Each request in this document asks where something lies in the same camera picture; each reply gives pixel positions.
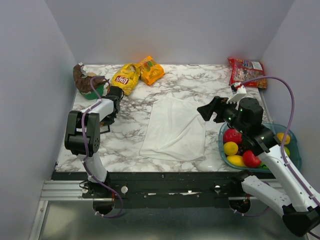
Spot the teal plastic fruit basket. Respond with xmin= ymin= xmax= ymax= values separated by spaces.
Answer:
xmin=218 ymin=123 xmax=302 ymax=173

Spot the red apple toy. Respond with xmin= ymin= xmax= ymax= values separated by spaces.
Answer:
xmin=242 ymin=150 xmax=261 ymax=168

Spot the green bowl with brown paper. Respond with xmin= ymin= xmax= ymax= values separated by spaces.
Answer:
xmin=72 ymin=62 xmax=108 ymax=100

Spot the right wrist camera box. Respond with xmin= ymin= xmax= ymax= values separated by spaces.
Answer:
xmin=226 ymin=82 xmax=247 ymax=104

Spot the yellow lemon front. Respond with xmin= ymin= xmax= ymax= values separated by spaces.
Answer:
xmin=226 ymin=155 xmax=246 ymax=167

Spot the red dragon fruit toy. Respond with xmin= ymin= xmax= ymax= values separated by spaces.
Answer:
xmin=223 ymin=128 xmax=243 ymax=145

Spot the dark purple grape bunch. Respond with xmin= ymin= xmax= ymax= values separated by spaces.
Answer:
xmin=236 ymin=143 xmax=248 ymax=156

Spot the black brooch display box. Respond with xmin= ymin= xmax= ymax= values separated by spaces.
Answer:
xmin=100 ymin=121 xmax=110 ymax=135

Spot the red snack bag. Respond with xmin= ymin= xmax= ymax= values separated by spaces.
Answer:
xmin=228 ymin=57 xmax=265 ymax=85

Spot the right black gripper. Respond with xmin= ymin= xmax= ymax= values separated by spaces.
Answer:
xmin=197 ymin=95 xmax=247 ymax=134

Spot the yellow chips bag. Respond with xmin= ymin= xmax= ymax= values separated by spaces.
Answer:
xmin=111 ymin=63 xmax=141 ymax=96

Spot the yellow lemon back right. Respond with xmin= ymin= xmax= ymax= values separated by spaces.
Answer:
xmin=276 ymin=132 xmax=291 ymax=145

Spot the yellow lemon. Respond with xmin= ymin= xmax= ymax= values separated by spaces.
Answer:
xmin=276 ymin=132 xmax=291 ymax=145
xmin=226 ymin=155 xmax=246 ymax=167

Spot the green lime toy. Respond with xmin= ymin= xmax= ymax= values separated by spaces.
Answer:
xmin=284 ymin=146 xmax=291 ymax=157

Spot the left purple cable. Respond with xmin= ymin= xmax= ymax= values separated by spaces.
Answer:
xmin=81 ymin=76 xmax=125 ymax=218

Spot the orange snack bag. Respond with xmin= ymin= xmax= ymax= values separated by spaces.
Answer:
xmin=135 ymin=56 xmax=165 ymax=86

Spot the green fruit with black squiggle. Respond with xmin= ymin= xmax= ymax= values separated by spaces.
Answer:
xmin=259 ymin=162 xmax=269 ymax=170

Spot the yellow fruit front left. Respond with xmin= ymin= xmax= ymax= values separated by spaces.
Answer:
xmin=223 ymin=141 xmax=239 ymax=156

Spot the aluminium frame profile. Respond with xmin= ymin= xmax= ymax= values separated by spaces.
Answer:
xmin=29 ymin=180 xmax=295 ymax=240

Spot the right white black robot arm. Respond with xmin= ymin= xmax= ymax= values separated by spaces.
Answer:
xmin=197 ymin=96 xmax=320 ymax=237

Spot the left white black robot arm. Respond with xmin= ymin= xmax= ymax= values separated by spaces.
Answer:
xmin=64 ymin=86 xmax=124 ymax=198

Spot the white cloth garment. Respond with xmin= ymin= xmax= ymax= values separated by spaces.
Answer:
xmin=139 ymin=91 xmax=206 ymax=162

